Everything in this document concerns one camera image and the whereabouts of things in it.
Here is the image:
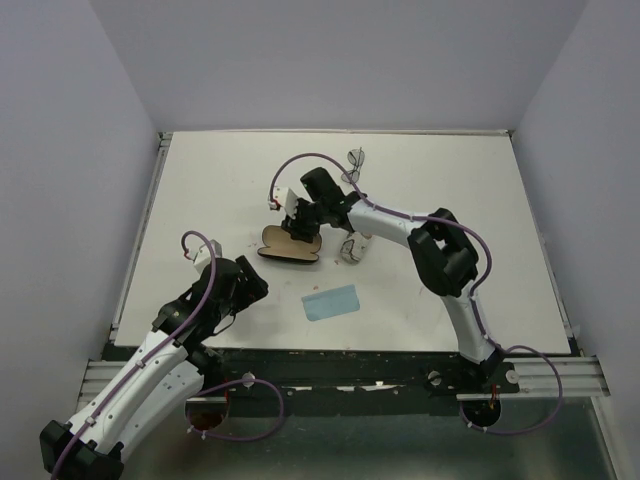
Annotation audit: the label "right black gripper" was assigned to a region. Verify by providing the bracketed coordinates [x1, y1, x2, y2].
[280, 195, 326, 245]

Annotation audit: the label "black glasses case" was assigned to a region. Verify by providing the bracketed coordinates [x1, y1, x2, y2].
[257, 225, 322, 264]

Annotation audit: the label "marbled glasses case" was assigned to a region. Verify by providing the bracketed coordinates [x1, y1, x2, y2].
[339, 232, 374, 265]

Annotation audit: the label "blue cleaning cloth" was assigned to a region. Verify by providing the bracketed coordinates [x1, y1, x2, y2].
[301, 284, 360, 322]

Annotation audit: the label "dark wire-frame sunglasses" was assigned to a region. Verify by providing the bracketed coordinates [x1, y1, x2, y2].
[341, 148, 365, 183]

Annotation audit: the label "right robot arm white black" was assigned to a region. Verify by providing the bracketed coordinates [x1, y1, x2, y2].
[269, 167, 498, 392]

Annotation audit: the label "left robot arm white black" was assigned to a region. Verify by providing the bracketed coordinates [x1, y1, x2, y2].
[40, 256, 268, 479]

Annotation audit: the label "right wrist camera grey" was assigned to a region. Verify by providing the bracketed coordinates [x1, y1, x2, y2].
[268, 186, 298, 216]

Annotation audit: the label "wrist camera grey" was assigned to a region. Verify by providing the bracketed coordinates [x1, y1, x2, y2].
[268, 186, 298, 216]
[188, 239, 222, 274]

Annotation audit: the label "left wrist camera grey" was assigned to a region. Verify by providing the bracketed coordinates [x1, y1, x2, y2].
[188, 239, 222, 274]

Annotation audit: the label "black mounting base rail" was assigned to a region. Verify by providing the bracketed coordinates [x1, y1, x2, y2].
[185, 348, 519, 421]

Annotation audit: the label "aluminium frame rail left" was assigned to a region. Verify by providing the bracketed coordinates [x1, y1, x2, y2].
[107, 132, 174, 345]

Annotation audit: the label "aluminium frame rail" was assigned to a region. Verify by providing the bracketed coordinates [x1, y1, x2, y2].
[64, 355, 616, 480]
[107, 132, 174, 345]

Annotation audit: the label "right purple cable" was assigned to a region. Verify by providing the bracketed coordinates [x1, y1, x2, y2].
[268, 152, 565, 435]

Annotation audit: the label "aluminium frame rail front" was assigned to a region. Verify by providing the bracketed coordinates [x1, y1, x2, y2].
[64, 355, 616, 480]

